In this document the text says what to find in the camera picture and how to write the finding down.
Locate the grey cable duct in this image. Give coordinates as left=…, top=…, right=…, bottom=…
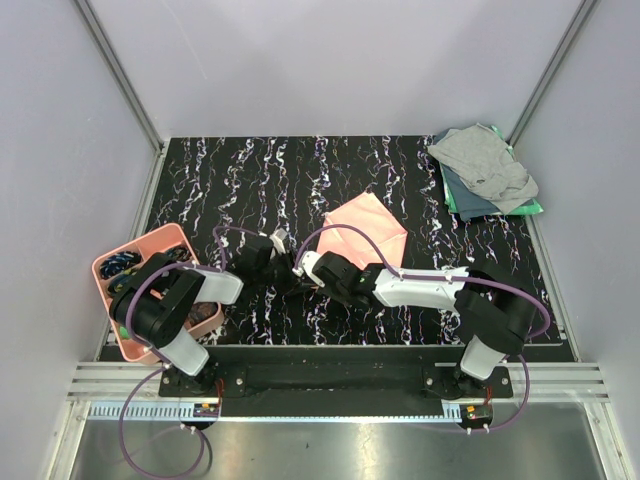
left=88, top=400, right=462, bottom=424

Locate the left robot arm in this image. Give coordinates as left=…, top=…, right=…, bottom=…
left=109, top=229, right=294, bottom=396

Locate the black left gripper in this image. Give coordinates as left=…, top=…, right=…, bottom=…
left=256, top=248, right=317, bottom=295

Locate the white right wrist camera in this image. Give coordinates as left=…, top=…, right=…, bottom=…
left=293, top=251, right=324, bottom=287

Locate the aluminium frame post left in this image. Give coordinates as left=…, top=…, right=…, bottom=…
left=71, top=0, right=164, bottom=151

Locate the blue patterned item in tray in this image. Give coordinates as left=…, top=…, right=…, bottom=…
left=99, top=250, right=142, bottom=280

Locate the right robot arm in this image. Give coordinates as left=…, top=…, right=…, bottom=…
left=301, top=252, right=548, bottom=400

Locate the aluminium front rail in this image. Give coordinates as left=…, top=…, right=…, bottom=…
left=66, top=362, right=609, bottom=403

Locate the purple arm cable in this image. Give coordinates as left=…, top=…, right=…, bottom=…
left=294, top=224, right=554, bottom=434
left=118, top=225, right=274, bottom=474

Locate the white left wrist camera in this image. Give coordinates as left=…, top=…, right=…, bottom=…
left=269, top=228, right=290, bottom=255

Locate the grey cloth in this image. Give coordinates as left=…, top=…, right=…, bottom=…
left=428, top=124, right=539, bottom=214

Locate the pink satin napkin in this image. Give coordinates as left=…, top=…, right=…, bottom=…
left=317, top=193, right=408, bottom=269

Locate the aluminium frame post right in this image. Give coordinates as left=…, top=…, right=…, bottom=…
left=508, top=0, right=600, bottom=147

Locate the pink compartment tray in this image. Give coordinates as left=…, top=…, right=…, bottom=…
left=92, top=223, right=224, bottom=365

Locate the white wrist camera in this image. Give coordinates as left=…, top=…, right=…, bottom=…
left=293, top=251, right=324, bottom=287
left=269, top=228, right=290, bottom=255

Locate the brown item in tray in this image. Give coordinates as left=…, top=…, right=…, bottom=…
left=188, top=302, right=218, bottom=325

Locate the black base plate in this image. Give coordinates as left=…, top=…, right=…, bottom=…
left=159, top=345, right=514, bottom=421

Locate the aluminium frame post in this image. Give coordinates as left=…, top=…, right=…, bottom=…
left=508, top=0, right=600, bottom=147
left=71, top=0, right=164, bottom=151

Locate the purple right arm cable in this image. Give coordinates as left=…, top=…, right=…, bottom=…
left=294, top=224, right=554, bottom=434

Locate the dark blue folded cloth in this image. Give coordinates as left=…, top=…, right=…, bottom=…
left=440, top=165, right=500, bottom=221

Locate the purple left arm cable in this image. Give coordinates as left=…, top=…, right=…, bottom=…
left=118, top=225, right=274, bottom=474

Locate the green mat under cloths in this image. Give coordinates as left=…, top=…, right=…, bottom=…
left=446, top=124, right=545, bottom=217

